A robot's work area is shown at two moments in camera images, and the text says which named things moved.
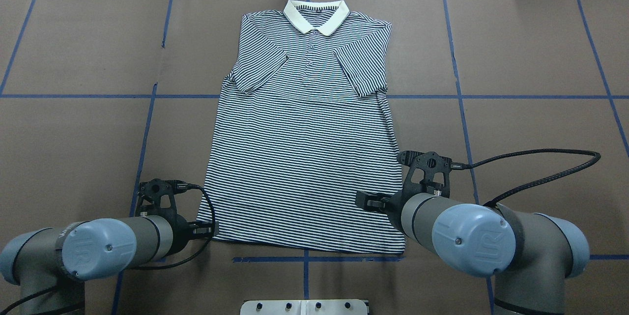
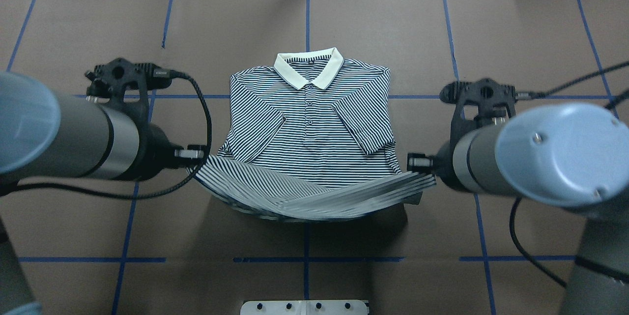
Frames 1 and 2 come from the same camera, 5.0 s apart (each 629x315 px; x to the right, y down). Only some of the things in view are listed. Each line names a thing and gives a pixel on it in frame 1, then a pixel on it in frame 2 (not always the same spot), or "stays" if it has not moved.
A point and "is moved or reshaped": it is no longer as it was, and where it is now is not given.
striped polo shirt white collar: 303,124 is moved or reshaped
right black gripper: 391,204 -> 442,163
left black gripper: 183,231 -> 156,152
